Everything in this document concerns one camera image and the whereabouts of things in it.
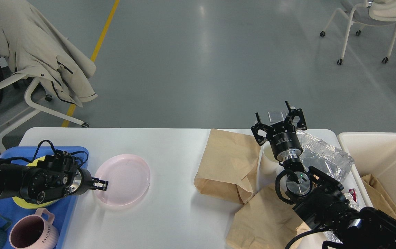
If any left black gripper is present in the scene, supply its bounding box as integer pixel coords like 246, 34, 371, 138
69, 168, 109, 195

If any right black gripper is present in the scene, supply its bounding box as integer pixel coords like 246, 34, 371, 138
251, 100, 307, 162

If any pink plate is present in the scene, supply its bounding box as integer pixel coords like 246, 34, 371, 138
95, 154, 151, 208

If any brown paper bag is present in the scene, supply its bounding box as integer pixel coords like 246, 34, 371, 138
194, 129, 260, 205
225, 183, 310, 249

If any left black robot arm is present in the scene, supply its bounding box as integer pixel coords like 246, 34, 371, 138
0, 143, 109, 204

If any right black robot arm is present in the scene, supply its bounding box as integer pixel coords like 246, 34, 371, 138
251, 101, 396, 249

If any clear floor plate left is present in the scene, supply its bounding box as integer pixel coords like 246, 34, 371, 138
268, 111, 286, 123

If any white paper cup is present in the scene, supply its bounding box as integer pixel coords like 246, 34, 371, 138
259, 142, 282, 175

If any upper foil container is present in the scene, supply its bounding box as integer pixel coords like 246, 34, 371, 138
296, 131, 354, 183

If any foil container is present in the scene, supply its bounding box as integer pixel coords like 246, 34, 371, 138
296, 131, 354, 183
324, 188, 362, 244

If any pink mug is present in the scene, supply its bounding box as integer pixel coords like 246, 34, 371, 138
9, 208, 59, 249

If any yellow plate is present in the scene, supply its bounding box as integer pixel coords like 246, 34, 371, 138
12, 156, 58, 209

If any lower foil container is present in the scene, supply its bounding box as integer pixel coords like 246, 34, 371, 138
324, 188, 362, 244

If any beige plastic bin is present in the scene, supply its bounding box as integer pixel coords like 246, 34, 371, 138
337, 132, 396, 206

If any paper bag in bin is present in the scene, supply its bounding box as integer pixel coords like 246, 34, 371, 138
361, 174, 396, 220

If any white office chair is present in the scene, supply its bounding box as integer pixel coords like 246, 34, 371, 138
0, 67, 89, 153

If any far white chair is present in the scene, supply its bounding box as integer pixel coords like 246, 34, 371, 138
320, 0, 396, 66

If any beige coat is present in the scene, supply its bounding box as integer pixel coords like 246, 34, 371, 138
0, 0, 97, 106

